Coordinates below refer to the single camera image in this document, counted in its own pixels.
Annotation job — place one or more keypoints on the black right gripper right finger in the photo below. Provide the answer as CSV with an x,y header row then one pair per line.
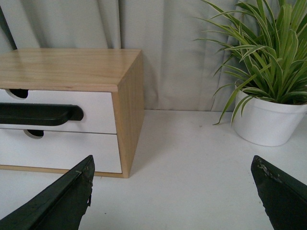
x,y
283,196

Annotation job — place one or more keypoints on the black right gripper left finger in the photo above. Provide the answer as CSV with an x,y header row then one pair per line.
x,y
60,206

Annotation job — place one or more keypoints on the white drawer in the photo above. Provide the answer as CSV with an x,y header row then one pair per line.
x,y
59,150
96,106

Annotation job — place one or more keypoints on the black drawer handle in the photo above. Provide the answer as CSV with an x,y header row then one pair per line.
x,y
38,114

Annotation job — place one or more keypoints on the wooden drawer cabinet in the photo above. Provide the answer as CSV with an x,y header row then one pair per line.
x,y
117,71

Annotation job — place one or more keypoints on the white plant pot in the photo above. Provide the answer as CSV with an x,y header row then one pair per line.
x,y
265,123

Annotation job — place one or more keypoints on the green spider plant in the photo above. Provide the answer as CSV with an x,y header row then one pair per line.
x,y
272,46

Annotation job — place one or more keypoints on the grey curtain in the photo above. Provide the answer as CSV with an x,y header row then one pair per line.
x,y
181,68

